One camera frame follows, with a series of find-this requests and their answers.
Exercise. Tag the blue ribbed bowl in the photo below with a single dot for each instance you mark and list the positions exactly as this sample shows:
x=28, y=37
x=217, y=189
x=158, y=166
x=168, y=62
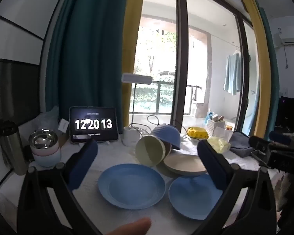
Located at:
x=166, y=133

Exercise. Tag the white desk lamp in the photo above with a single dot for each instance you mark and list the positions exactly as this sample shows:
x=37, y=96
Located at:
x=137, y=78

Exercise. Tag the person's left hand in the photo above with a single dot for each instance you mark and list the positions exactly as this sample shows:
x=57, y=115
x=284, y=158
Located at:
x=137, y=226

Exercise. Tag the yellow packet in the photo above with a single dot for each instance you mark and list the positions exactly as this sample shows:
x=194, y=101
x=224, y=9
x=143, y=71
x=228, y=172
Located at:
x=198, y=132

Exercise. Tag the clear crumpled plastic bag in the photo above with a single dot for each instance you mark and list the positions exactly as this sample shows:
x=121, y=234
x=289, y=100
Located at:
x=49, y=120

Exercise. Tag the blue plastic packet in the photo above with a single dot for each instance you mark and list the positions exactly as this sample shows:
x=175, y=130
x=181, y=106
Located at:
x=211, y=117

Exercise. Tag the pale green bowl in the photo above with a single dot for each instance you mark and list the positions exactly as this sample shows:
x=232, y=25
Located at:
x=149, y=150

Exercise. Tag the white textured tablecloth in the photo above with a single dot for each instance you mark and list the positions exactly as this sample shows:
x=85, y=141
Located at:
x=107, y=156

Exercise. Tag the blue plate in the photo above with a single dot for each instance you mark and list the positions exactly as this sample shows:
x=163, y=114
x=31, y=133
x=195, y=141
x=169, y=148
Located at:
x=191, y=195
x=129, y=186

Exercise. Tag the tablet showing clock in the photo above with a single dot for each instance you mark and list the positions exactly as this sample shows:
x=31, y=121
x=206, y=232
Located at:
x=93, y=124

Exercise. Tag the beige plate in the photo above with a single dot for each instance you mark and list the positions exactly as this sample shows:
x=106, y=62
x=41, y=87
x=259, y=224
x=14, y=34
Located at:
x=183, y=164

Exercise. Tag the white air conditioner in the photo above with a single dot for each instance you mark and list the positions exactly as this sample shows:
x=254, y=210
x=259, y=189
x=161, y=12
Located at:
x=291, y=35

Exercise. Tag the pale yellow tissue pack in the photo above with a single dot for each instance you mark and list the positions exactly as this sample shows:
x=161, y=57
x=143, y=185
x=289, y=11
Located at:
x=219, y=145

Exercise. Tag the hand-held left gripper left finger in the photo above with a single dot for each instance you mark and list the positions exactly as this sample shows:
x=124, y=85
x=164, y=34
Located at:
x=83, y=166

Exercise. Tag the hanging light blue shirt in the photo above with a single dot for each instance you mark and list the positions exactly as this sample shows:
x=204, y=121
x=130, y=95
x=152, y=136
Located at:
x=232, y=73

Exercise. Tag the brown bowl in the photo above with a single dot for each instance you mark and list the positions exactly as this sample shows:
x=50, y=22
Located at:
x=167, y=150

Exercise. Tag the pink bowl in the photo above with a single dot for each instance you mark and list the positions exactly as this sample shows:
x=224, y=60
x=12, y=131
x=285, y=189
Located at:
x=39, y=152

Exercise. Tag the white tablet stand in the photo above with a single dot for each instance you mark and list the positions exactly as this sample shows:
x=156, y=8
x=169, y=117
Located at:
x=107, y=142

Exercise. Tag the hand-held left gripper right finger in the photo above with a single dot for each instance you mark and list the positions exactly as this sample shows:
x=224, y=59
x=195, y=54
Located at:
x=213, y=166

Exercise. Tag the white woven basket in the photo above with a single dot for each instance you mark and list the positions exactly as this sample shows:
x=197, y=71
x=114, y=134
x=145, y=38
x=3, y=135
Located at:
x=214, y=127

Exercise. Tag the black box device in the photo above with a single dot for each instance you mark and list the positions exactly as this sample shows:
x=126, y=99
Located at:
x=288, y=115

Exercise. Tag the yellow curtain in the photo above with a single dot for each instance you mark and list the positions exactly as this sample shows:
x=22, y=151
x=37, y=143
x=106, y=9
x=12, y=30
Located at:
x=259, y=66
x=132, y=41

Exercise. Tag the steel bowl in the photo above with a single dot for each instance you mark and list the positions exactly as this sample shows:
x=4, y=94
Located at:
x=43, y=139

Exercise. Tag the translucent plastic bag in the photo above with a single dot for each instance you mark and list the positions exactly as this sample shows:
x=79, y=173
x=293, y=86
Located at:
x=226, y=133

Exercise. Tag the dark window frame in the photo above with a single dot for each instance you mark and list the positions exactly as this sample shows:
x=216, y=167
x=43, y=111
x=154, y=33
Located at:
x=181, y=53

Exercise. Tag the steel thermos flask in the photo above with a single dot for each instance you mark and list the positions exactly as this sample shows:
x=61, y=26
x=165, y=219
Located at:
x=11, y=149

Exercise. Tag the small white box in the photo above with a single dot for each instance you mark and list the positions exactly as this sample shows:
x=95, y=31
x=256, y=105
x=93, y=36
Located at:
x=63, y=126

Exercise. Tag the black balcony railing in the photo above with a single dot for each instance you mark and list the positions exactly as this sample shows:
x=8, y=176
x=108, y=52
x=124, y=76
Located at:
x=158, y=98

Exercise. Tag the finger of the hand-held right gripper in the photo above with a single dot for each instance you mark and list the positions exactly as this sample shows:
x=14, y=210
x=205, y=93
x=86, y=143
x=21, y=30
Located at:
x=258, y=143
x=280, y=137

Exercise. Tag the grey cloth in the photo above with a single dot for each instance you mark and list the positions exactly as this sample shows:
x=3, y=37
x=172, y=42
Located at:
x=240, y=143

